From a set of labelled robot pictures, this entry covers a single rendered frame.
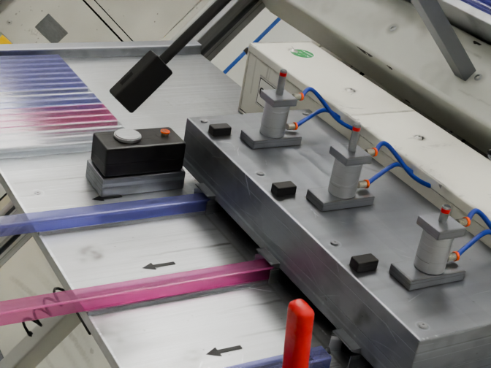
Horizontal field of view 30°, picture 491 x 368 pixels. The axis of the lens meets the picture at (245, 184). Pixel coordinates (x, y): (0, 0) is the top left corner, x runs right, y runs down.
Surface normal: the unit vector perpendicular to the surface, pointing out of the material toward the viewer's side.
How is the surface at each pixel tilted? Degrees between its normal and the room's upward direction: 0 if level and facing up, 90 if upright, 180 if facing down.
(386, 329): 134
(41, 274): 90
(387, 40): 90
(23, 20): 90
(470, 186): 44
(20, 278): 90
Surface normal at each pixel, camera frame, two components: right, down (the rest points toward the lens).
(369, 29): -0.51, -0.54
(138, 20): 0.48, 0.47
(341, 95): 0.16, -0.88
